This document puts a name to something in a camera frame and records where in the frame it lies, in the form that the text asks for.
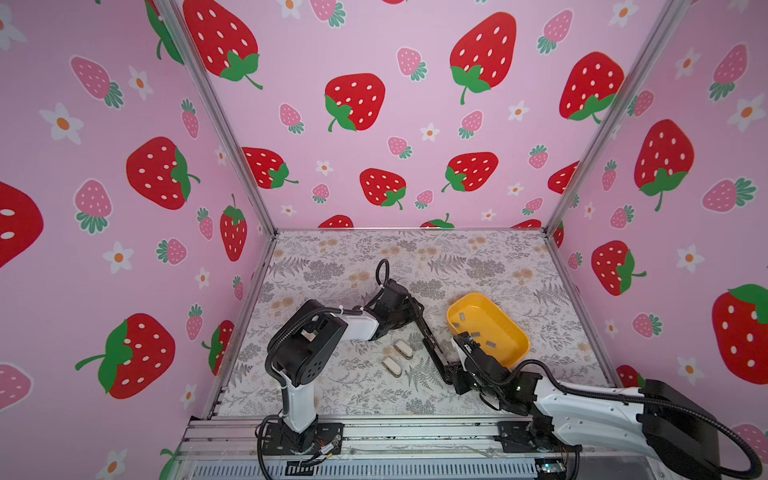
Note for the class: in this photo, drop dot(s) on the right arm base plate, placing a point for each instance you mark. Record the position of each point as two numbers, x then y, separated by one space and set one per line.
522 435

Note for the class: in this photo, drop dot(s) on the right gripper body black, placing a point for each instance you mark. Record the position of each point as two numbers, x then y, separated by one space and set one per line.
478 390

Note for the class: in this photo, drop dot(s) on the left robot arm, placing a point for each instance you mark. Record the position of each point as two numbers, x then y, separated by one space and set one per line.
299 351

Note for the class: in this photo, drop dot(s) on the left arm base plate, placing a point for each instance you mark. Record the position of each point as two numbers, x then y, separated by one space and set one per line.
320 438

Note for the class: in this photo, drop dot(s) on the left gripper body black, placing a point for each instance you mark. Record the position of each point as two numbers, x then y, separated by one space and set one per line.
404 315

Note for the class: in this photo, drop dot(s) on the aluminium frame rail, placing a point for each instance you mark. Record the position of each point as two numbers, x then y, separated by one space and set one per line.
378 447

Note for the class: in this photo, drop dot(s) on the beige mini stapler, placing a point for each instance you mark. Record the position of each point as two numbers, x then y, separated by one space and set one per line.
403 349
392 367

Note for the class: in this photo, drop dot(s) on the yellow plastic tray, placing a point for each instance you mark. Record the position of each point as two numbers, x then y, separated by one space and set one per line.
477 313

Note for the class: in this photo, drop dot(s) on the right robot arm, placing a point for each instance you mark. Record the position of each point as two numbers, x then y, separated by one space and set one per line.
653 420

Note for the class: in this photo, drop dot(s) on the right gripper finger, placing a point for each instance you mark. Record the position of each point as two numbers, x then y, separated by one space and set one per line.
464 345
460 379

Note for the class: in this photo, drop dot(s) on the black stapler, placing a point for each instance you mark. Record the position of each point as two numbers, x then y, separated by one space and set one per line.
433 348

